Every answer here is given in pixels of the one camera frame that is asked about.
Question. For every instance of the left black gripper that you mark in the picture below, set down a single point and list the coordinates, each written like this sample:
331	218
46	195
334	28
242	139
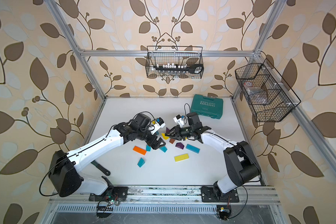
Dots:
159	144

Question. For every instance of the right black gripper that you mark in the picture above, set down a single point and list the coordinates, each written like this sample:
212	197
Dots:
177	131

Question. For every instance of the teal triangle block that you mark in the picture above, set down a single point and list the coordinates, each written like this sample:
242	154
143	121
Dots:
163	149
141	162

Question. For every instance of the long yellow block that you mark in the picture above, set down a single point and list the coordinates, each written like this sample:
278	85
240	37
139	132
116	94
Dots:
181	157
164	136

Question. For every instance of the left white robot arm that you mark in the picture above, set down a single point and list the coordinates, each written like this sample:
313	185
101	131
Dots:
65	168

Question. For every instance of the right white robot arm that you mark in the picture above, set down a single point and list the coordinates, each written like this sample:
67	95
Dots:
241	163

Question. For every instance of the purple triangle block lower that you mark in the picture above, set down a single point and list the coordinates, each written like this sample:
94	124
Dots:
179	145

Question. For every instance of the long teal block right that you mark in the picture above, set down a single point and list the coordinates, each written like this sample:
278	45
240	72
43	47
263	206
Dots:
192	148

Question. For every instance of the orange long block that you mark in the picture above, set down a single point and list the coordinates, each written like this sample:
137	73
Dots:
139	150

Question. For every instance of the green plastic tool case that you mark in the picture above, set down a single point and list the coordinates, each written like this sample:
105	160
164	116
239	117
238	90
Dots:
206	106

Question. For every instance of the dark green hand tool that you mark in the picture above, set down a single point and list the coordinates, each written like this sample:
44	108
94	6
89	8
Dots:
101	168

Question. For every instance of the plastic bag in basket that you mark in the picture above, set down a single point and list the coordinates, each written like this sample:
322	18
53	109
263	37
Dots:
256	95

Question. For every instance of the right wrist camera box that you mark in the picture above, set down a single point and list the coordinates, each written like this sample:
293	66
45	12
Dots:
180	120

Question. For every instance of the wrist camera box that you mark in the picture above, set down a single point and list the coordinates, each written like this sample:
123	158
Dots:
157	124
180	120

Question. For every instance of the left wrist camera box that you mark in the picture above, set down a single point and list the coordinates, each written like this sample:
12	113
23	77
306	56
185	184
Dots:
157	124

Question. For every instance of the socket rail with sockets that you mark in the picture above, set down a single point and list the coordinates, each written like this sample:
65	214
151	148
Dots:
193	69

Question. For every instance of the back wire basket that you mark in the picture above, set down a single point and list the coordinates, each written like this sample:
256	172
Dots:
169	55

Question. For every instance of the wire basket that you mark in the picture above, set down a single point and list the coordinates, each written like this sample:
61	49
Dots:
268	94
169	55

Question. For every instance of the right wire basket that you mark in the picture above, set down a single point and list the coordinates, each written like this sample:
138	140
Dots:
268	94

